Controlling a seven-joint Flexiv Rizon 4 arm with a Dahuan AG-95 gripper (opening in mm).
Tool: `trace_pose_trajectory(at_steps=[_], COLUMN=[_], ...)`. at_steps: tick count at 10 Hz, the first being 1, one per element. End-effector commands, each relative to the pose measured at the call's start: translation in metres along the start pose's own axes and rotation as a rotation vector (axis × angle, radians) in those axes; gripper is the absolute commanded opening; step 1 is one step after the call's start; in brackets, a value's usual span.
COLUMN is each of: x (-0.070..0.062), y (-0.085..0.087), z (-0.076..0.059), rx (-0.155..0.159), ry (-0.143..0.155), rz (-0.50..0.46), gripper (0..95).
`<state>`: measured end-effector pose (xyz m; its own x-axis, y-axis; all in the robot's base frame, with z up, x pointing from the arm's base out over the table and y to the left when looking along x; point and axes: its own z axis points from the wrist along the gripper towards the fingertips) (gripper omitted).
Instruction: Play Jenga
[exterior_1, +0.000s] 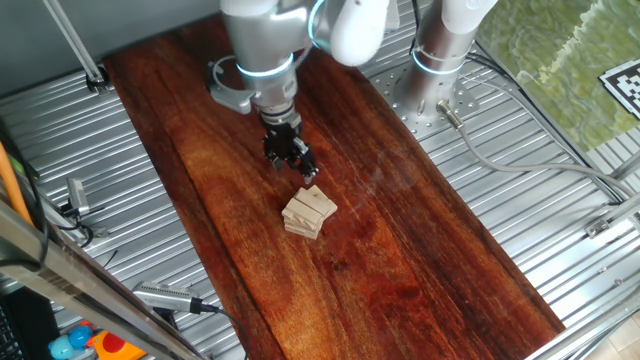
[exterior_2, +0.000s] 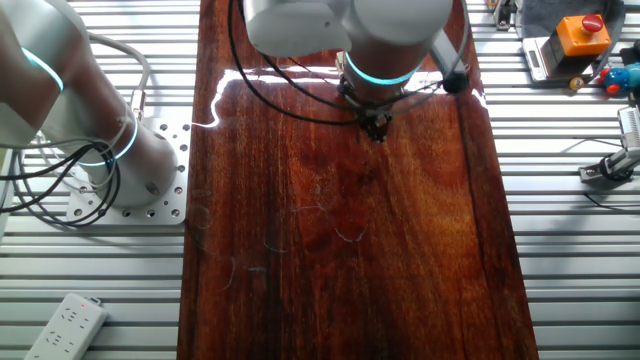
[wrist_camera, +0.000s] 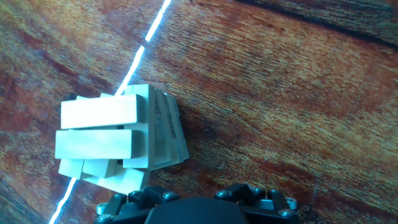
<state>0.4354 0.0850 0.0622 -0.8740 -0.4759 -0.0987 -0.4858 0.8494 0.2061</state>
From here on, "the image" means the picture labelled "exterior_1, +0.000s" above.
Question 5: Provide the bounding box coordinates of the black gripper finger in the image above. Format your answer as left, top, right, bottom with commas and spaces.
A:
293, 138, 320, 186
263, 147, 285, 173

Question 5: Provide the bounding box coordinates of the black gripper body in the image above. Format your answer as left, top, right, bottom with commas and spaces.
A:
261, 120, 307, 162

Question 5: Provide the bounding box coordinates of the wooden Jenga block tower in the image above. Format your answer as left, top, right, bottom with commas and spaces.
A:
281, 184, 339, 240

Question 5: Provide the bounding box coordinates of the brown wooden board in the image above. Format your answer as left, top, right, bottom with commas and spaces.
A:
102, 0, 566, 360

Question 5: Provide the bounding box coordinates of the white power strip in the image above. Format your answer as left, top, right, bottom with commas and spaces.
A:
384, 0, 401, 32

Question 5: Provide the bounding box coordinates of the aluminium pole with clamp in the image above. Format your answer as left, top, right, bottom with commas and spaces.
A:
42, 0, 111, 96

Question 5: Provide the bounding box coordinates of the orange emergency stop box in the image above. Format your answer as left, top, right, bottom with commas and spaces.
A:
87, 329, 147, 360

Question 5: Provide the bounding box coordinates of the blue plastic toy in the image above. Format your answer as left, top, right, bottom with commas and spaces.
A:
48, 323, 95, 360

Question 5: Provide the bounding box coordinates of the orange pole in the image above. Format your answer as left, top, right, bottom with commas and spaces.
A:
0, 142, 32, 226

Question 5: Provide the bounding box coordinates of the black keyboard device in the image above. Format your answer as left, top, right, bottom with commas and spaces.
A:
0, 287, 61, 360

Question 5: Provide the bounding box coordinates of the black white fiducial marker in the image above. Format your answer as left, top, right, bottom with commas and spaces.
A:
598, 58, 640, 121

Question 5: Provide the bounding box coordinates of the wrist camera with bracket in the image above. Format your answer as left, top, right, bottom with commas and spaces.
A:
206, 54, 259, 116

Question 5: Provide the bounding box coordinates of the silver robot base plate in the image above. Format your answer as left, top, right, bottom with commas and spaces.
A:
372, 59, 481, 141

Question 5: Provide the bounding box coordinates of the black camera cable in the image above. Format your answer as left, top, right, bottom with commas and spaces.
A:
192, 299, 251, 360

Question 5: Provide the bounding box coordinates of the grey base cable with connector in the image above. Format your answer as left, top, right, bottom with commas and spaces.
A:
435, 98, 639, 199

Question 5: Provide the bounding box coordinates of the small grey camera on mount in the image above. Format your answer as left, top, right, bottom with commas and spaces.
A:
59, 177, 109, 239

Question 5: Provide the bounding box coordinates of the metal frame bar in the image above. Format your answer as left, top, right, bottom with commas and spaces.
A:
0, 199, 211, 360

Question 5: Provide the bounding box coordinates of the aluminium corner bracket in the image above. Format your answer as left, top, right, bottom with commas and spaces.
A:
584, 192, 640, 239

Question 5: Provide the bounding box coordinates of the aluminium frame rail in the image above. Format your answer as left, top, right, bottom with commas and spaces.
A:
524, 287, 640, 360

